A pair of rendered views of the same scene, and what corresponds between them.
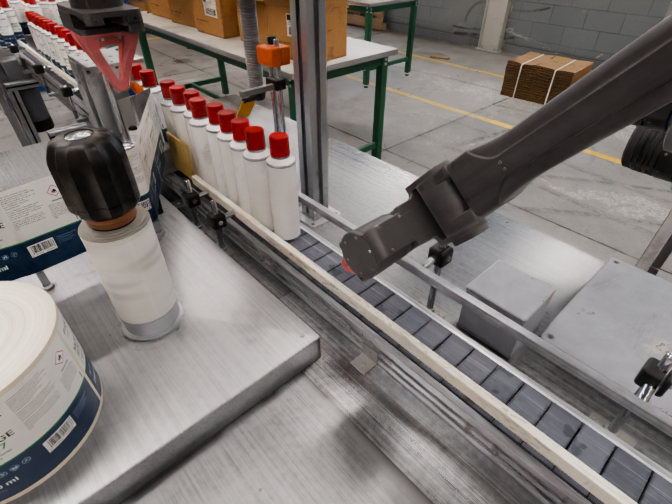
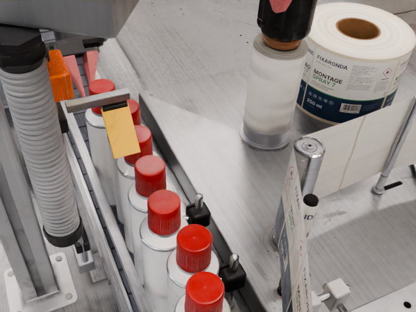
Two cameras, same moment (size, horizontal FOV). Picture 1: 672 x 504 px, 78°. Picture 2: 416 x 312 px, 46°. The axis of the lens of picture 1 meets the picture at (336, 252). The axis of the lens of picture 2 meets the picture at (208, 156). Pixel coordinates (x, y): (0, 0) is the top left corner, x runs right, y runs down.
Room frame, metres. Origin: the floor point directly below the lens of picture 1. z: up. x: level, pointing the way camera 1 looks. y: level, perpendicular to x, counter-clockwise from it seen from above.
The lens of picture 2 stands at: (1.09, 0.35, 1.45)
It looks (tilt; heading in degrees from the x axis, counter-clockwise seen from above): 44 degrees down; 195
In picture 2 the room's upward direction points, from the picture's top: 4 degrees clockwise
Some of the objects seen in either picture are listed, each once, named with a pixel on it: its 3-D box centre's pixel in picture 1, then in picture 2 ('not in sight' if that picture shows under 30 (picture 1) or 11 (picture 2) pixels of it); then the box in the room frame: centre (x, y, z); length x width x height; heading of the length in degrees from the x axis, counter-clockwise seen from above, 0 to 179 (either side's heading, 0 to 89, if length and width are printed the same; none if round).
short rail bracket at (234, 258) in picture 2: (200, 202); (218, 285); (0.76, 0.29, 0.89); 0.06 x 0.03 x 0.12; 132
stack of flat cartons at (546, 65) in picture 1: (545, 78); not in sight; (4.26, -2.07, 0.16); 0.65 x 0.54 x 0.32; 47
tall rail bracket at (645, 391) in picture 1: (633, 409); not in sight; (0.26, -0.35, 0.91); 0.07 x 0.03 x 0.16; 132
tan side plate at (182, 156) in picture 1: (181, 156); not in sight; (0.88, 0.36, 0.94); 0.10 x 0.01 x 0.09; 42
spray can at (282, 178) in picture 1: (283, 189); (109, 145); (0.66, 0.10, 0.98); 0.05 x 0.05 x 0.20
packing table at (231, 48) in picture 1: (249, 87); not in sight; (3.22, 0.66, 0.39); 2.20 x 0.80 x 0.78; 42
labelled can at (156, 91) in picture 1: (157, 113); not in sight; (1.04, 0.45, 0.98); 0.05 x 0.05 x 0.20
